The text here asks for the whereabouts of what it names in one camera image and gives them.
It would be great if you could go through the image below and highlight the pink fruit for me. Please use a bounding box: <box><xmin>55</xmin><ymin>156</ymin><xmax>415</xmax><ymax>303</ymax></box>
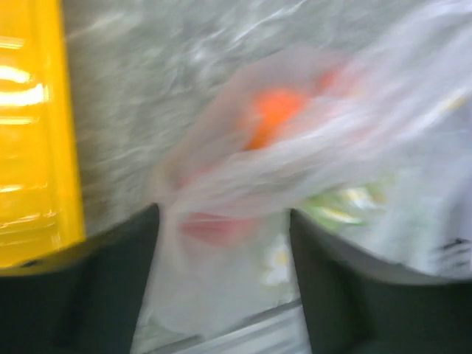
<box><xmin>181</xmin><ymin>213</ymin><xmax>257</xmax><ymax>246</ymax></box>

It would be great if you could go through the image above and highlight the yellow plastic tray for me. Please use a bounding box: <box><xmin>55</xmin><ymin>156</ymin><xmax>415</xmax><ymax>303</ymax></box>
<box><xmin>1</xmin><ymin>0</ymin><xmax>85</xmax><ymax>268</ymax></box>

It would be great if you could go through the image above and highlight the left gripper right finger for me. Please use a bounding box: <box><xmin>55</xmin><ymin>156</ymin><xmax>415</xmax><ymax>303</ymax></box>
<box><xmin>289</xmin><ymin>210</ymin><xmax>471</xmax><ymax>353</ymax></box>

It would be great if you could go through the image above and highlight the clear plastic bag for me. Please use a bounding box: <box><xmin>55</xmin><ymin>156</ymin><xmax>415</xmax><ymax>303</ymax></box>
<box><xmin>141</xmin><ymin>1</ymin><xmax>471</xmax><ymax>337</ymax></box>

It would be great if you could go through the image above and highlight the light green fruit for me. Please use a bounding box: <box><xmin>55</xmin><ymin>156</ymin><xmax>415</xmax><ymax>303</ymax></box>
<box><xmin>301</xmin><ymin>184</ymin><xmax>387</xmax><ymax>233</ymax></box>

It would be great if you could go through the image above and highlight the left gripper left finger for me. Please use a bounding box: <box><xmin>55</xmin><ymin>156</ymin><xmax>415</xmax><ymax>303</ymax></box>
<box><xmin>1</xmin><ymin>204</ymin><xmax>159</xmax><ymax>353</ymax></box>

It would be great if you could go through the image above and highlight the orange fruit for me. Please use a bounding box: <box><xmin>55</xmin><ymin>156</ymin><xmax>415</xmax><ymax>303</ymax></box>
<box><xmin>244</xmin><ymin>87</ymin><xmax>309</xmax><ymax>150</ymax></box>

